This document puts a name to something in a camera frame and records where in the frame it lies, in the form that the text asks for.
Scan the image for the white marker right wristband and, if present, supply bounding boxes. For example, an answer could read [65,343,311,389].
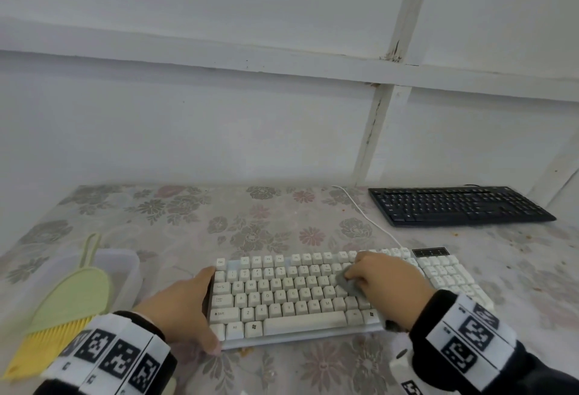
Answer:
[425,292,517,393]

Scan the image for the clear plastic container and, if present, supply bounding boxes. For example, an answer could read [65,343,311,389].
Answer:
[27,248,142,318]

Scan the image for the black keyboard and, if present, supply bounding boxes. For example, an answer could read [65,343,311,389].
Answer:
[367,185,557,229]

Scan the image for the grey fluffy cloth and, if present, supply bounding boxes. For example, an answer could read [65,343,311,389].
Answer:
[334,265,399,333]

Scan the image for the white keyboard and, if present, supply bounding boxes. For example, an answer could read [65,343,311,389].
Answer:
[207,247,496,350]

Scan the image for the white marker left wristband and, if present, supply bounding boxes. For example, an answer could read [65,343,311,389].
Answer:
[43,314,172,395]

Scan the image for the floral tablecloth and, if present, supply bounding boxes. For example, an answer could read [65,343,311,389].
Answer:
[0,184,579,395]

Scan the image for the person's right hand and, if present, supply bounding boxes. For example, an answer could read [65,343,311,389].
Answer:
[343,250,437,332]

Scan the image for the person's right forearm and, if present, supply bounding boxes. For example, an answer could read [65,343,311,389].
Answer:
[409,289,579,395]

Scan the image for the white marker wristband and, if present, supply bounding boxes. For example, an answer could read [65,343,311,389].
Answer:
[425,292,517,393]
[43,314,172,395]

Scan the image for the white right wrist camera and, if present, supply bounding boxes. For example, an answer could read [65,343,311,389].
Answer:
[388,347,424,395]

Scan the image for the green brush yellow bristles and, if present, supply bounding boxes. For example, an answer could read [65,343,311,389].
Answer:
[2,232,112,382]

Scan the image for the person's left forearm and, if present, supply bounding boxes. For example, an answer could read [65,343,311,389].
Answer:
[34,311,178,395]

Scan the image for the white wooden frame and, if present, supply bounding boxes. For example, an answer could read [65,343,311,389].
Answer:
[0,0,579,210]

